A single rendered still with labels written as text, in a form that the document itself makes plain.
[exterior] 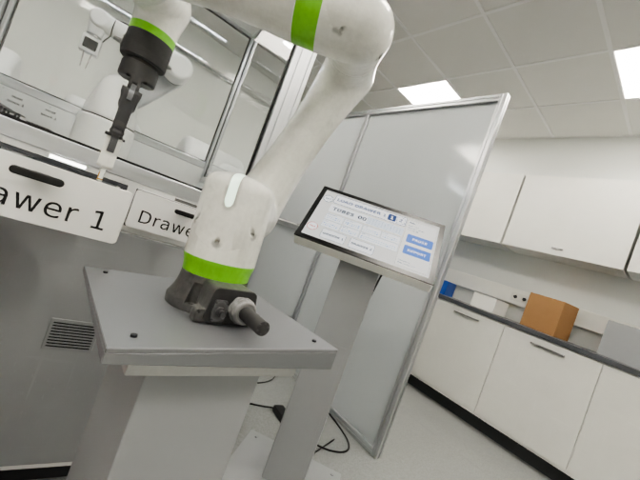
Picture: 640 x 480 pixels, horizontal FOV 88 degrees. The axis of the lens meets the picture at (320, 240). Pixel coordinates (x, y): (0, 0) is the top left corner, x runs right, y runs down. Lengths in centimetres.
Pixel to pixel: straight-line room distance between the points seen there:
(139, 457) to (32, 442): 76
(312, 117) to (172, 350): 55
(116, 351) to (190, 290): 19
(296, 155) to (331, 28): 25
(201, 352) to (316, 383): 94
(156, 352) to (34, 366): 82
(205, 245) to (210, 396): 25
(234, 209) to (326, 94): 36
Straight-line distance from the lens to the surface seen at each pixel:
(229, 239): 57
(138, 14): 90
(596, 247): 341
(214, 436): 69
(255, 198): 58
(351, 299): 129
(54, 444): 139
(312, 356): 58
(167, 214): 111
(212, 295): 54
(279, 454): 152
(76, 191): 78
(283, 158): 76
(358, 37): 68
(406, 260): 121
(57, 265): 115
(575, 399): 298
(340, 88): 80
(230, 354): 49
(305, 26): 69
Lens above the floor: 96
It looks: level
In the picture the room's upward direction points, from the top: 20 degrees clockwise
